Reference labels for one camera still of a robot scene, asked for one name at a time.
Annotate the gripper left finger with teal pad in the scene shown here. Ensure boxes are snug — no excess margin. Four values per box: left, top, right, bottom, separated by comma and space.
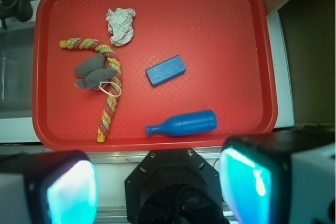
1, 151, 98, 223

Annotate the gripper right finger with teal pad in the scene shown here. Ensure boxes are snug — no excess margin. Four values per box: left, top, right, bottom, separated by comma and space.
219, 130, 335, 223

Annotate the crumpled white paper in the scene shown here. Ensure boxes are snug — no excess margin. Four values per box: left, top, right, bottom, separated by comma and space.
106, 7, 136, 47

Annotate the blue plastic bottle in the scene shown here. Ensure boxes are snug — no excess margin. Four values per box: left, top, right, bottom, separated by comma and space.
146, 110, 217, 136

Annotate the grey plush mouse toy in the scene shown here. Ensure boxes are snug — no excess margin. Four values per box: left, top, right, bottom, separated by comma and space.
74, 53, 118, 90

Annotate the red plastic tray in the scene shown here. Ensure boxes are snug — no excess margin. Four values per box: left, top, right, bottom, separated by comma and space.
33, 0, 277, 152

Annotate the clear plastic bin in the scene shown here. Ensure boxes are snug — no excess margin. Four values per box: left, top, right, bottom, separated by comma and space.
1, 27, 35, 119

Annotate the blue rectangular block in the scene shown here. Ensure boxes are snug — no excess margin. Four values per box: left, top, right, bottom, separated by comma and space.
145, 56, 186, 87

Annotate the black clamp knob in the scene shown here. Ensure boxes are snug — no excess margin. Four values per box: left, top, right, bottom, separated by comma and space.
1, 0, 33, 30

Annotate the black octagonal mount plate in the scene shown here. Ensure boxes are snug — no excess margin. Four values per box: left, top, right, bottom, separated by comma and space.
124, 149, 229, 223

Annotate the twisted candy cane rope toy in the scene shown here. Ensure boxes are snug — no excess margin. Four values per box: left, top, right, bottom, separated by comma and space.
59, 38, 122, 143

